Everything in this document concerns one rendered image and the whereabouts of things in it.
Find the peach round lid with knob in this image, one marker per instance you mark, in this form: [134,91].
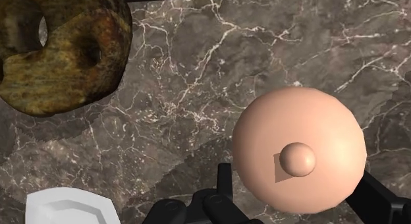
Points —
[298,149]

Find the white dish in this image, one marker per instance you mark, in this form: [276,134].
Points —
[69,207]

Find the mottled brown pretzel-shaped object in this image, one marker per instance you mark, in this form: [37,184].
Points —
[64,56]

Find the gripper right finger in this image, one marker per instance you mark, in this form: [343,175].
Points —
[379,201]

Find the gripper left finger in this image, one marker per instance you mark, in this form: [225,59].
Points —
[221,201]

